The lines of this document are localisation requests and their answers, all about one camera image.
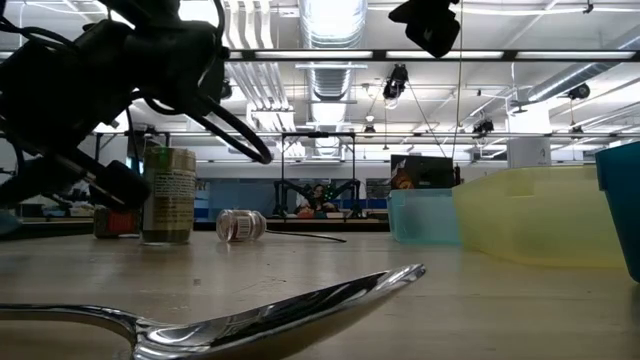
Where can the person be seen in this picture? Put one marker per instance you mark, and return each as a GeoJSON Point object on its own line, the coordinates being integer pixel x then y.
{"type": "Point", "coordinates": [316, 197]}

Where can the teal translucent plastic bin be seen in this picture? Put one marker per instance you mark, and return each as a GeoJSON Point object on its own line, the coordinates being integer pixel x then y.
{"type": "Point", "coordinates": [422, 217]}

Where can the small red labelled box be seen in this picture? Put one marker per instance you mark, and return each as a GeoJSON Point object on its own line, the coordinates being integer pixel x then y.
{"type": "Point", "coordinates": [117, 223]}

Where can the silver ventilation duct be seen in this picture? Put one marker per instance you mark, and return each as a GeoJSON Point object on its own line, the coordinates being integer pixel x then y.
{"type": "Point", "coordinates": [330, 80]}

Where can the yellow translucent plastic bin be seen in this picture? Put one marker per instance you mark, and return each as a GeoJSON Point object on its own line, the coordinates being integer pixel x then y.
{"type": "Point", "coordinates": [540, 215]}

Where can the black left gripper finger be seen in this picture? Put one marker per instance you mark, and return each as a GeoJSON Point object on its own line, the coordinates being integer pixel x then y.
{"type": "Point", "coordinates": [122, 186]}

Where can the small glass saffron jar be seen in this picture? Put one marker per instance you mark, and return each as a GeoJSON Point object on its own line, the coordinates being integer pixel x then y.
{"type": "Point", "coordinates": [241, 226]}

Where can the blue plastic bin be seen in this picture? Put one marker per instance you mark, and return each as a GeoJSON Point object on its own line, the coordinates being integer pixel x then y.
{"type": "Point", "coordinates": [622, 200]}

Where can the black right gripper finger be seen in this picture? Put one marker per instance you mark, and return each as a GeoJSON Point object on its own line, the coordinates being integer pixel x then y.
{"type": "Point", "coordinates": [432, 32]}

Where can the black background station frame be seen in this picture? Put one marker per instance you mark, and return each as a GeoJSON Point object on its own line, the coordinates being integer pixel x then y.
{"type": "Point", "coordinates": [283, 170]}

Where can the silver slanted duct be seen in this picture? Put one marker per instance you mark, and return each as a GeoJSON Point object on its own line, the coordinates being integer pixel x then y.
{"type": "Point", "coordinates": [575, 75]}

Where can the orange taco seasoning packet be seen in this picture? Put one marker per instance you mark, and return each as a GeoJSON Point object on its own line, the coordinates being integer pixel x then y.
{"type": "Point", "coordinates": [425, 172]}

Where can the large silver spoon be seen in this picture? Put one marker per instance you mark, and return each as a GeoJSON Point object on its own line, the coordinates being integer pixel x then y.
{"type": "Point", "coordinates": [275, 325]}

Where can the black bar with lights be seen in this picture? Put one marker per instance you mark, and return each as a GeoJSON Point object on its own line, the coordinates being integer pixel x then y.
{"type": "Point", "coordinates": [380, 55]}

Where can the black spoon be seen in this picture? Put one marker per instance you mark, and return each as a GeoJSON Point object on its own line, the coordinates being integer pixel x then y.
{"type": "Point", "coordinates": [310, 235]}

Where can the black hanging camera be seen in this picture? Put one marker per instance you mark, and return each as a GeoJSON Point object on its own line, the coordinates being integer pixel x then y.
{"type": "Point", "coordinates": [579, 91]}
{"type": "Point", "coordinates": [483, 126]}
{"type": "Point", "coordinates": [226, 90]}
{"type": "Point", "coordinates": [396, 82]}

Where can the white square column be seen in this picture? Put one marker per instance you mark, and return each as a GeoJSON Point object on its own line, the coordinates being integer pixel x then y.
{"type": "Point", "coordinates": [529, 135]}

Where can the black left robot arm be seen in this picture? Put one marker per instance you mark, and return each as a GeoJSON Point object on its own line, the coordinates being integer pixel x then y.
{"type": "Point", "coordinates": [140, 10]}

